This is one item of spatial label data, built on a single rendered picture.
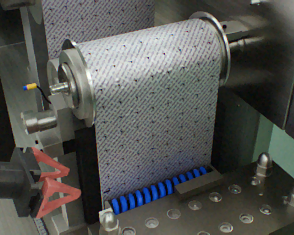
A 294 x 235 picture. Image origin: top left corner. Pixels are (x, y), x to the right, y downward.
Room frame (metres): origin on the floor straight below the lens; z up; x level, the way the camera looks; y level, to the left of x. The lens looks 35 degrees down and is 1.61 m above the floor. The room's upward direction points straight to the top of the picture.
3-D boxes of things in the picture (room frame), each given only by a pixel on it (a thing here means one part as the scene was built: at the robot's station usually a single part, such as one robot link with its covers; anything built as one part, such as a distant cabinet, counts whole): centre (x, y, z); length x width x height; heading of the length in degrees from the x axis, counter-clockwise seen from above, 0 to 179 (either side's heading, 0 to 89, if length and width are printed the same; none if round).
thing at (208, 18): (0.73, -0.11, 1.25); 0.15 x 0.01 x 0.15; 27
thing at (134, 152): (0.62, -0.02, 1.11); 0.23 x 0.01 x 0.18; 117
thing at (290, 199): (0.56, -0.27, 1.05); 0.04 x 0.04 x 0.04
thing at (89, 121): (0.62, 0.11, 1.25); 0.15 x 0.01 x 0.15; 27
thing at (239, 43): (0.75, -0.14, 1.25); 0.07 x 0.04 x 0.04; 117
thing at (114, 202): (0.60, -0.03, 1.03); 0.21 x 0.04 x 0.03; 117
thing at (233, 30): (0.75, -0.15, 1.28); 0.06 x 0.05 x 0.02; 117
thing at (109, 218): (0.49, 0.06, 1.05); 0.04 x 0.04 x 0.04
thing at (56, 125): (0.63, 0.17, 1.05); 0.06 x 0.05 x 0.31; 117
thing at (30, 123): (0.61, 0.20, 1.18); 0.04 x 0.02 x 0.04; 27
